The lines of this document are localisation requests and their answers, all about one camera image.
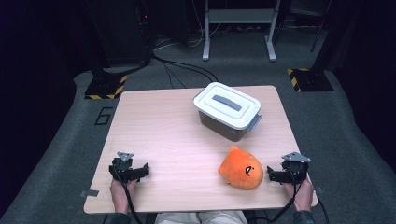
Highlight black equipment cabinet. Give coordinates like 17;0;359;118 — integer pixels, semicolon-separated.
83;0;151;68

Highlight person's right hand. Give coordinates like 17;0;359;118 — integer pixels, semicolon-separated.
283;177;314;213

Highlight white metal stand frame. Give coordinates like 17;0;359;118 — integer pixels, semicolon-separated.
202;0;282;63

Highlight person's legs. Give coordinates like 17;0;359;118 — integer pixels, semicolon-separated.
154;210;248;224

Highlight hand-held gripper cable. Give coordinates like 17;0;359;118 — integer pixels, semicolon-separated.
248;164;304;224
112;164;144;224

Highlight transparent brown storage box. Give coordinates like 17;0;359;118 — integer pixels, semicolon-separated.
198;110;263;143

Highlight orange plush toy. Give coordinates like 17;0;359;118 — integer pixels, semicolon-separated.
218;146;264;191

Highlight right hand-held gripper cable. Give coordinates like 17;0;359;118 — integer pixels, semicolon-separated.
248;164;304;224

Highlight black cable under table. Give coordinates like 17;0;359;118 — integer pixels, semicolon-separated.
316;194;330;224

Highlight left hand-held gripper cable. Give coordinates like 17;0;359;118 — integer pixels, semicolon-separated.
112;164;144;224

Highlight person's left hand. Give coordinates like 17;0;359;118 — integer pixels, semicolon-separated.
109;179;137;214

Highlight thin black floor cable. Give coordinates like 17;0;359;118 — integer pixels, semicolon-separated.
161;60;188;90

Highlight black yellow striped stand base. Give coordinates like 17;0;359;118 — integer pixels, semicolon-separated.
84;73;129;101
287;68;334;93

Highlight thick black floor cable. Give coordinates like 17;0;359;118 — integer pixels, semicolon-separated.
152;54;220;83

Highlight white box lid grey handle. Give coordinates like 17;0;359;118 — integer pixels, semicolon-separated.
192;81;262;131

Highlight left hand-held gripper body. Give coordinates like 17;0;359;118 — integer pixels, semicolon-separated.
108;151;138;185

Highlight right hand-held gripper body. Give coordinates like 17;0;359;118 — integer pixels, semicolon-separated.
281;151;312;185

